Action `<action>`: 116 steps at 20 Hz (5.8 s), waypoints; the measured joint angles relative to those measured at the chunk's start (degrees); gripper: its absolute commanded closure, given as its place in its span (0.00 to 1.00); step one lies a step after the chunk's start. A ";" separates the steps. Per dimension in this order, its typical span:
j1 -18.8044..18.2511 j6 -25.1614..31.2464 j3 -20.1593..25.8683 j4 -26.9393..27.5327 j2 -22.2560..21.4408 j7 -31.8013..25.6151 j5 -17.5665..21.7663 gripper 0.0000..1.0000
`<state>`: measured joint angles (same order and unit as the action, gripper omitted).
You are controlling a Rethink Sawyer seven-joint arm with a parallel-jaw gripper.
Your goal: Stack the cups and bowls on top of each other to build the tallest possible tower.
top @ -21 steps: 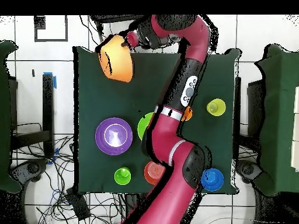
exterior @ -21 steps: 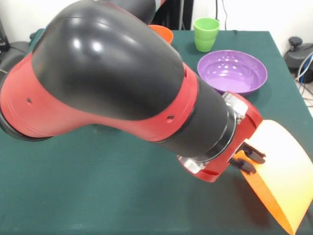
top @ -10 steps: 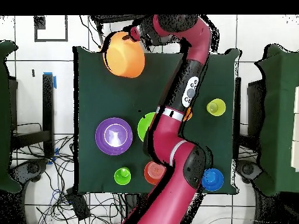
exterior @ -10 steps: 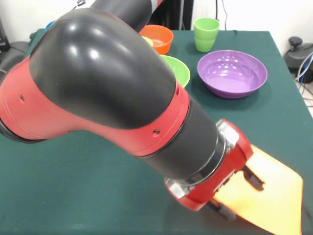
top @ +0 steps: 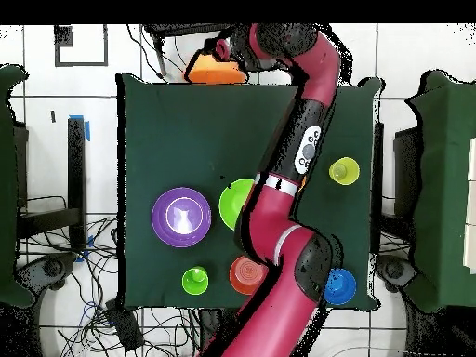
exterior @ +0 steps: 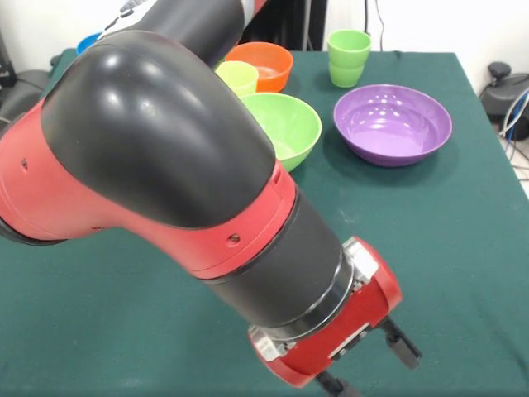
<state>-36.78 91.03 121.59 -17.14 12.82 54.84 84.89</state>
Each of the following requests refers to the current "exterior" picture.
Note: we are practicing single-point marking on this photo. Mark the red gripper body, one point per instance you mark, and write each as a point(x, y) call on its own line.
point(355, 318)

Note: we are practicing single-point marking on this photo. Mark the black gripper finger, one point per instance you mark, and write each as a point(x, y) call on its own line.
point(336, 386)
point(405, 347)

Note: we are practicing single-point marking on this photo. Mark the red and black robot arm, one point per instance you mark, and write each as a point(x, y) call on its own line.
point(144, 144)

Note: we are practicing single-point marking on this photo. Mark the dark green tablecloth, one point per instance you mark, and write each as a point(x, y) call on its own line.
point(413, 227)

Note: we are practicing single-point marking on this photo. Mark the purple bowl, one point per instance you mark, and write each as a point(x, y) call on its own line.
point(392, 124)

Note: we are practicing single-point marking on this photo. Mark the green bowl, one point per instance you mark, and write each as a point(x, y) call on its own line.
point(293, 124)

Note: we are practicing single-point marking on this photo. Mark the green cup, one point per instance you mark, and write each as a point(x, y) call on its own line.
point(349, 62)

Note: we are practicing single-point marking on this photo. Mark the lime yellow cup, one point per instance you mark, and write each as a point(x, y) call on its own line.
point(244, 76)

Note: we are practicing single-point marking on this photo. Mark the red-orange bowl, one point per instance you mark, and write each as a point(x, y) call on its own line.
point(273, 62)

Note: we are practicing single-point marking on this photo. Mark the blue bowl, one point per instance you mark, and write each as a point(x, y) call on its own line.
point(87, 43)

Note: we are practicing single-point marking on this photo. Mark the grey office chair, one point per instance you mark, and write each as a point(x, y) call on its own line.
point(20, 89)

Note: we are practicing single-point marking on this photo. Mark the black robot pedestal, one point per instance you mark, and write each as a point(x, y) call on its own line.
point(289, 25)

